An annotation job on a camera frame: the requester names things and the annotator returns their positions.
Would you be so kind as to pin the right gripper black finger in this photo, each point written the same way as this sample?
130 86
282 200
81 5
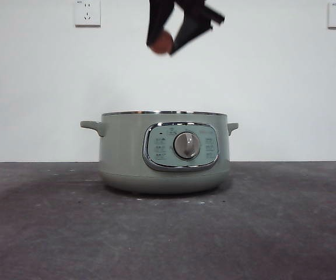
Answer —
194 23
157 17

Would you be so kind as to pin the brown egg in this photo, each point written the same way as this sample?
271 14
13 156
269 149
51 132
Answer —
162 43

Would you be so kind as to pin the sage green electric pot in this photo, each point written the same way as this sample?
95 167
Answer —
121 151

